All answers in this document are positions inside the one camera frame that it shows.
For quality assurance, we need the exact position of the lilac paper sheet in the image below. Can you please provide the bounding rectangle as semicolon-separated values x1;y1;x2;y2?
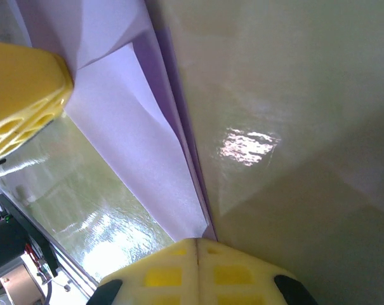
6;0;218;241

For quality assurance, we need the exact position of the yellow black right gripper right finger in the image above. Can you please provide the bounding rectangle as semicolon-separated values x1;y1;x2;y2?
196;238;319;305

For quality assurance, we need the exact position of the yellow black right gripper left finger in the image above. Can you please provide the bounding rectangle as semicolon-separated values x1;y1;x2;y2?
89;238;199;305

